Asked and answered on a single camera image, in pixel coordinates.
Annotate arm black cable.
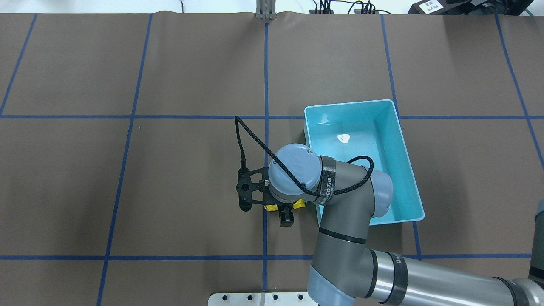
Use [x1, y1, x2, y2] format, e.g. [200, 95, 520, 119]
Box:
[235, 116, 374, 197]

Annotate aluminium frame post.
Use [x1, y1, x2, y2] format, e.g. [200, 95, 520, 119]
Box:
[256, 0, 277, 20]

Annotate turquoise plastic bin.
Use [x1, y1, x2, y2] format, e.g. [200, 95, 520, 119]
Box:
[304, 99, 425, 225]

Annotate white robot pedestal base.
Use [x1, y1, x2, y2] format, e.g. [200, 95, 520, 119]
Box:
[207, 292, 318, 306]

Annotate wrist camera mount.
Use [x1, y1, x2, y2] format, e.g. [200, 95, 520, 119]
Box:
[236, 167, 277, 212]

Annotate blue tape grid lines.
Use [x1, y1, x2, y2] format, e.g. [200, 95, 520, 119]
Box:
[0, 11, 543, 306]

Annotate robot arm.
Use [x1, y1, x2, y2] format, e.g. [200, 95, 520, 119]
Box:
[269, 144, 543, 306]

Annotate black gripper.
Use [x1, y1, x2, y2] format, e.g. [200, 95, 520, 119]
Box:
[273, 198, 299, 227]

